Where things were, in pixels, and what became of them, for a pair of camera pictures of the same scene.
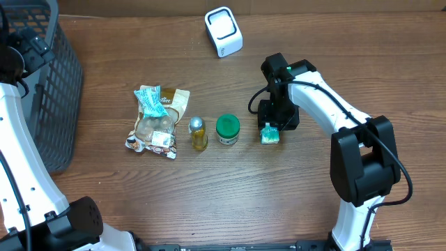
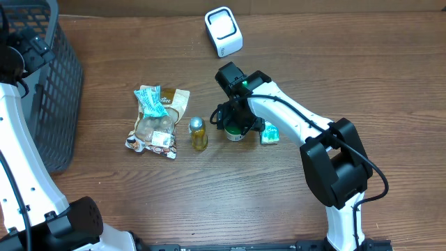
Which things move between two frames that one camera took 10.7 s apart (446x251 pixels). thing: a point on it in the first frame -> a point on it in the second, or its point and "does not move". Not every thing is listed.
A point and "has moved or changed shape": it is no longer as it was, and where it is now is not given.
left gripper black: (37, 51) does not move
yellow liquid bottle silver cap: (196, 127) does not move
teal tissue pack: (270, 134) does not move
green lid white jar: (228, 129) has moved or changed shape
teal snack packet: (150, 102) does not move
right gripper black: (277, 122) -> (235, 118)
